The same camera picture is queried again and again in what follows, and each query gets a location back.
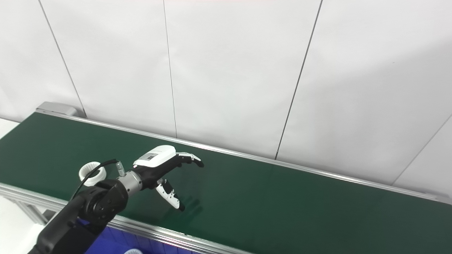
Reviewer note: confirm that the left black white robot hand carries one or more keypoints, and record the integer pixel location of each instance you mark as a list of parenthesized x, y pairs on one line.
[(155, 158)]

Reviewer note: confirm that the blue bin with white rings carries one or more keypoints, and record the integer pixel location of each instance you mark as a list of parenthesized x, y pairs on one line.
[(113, 243)]

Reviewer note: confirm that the grey conveyor end housing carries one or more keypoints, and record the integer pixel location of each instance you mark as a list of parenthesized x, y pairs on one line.
[(56, 107)]

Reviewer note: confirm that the aluminium conveyor support leg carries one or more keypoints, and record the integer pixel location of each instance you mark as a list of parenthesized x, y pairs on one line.
[(33, 211)]

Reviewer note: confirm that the green conveyor belt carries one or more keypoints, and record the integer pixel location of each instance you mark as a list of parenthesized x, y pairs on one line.
[(282, 204)]

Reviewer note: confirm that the aluminium conveyor side rail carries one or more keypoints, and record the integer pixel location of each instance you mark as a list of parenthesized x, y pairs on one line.
[(247, 156), (159, 234)]

